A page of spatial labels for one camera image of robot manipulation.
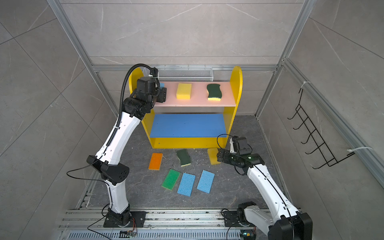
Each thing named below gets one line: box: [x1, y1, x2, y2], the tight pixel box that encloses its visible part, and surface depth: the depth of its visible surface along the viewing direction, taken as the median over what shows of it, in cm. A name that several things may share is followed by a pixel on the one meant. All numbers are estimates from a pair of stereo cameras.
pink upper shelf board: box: [154, 81, 236, 107], surface depth 76 cm
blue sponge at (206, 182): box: [196, 169, 215, 194], surface depth 87 cm
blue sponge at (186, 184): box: [177, 172, 196, 197], surface depth 85 cm
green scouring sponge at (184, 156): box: [176, 149, 191, 167], surface depth 96 cm
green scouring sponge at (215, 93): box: [206, 83, 222, 101], surface depth 75 cm
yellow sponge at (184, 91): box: [176, 83, 192, 100], surface depth 74 cm
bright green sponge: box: [161, 168, 181, 191], surface depth 87 cm
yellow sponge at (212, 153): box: [207, 147, 221, 165], surface depth 100 cm
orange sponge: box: [148, 152, 164, 171], surface depth 95 cm
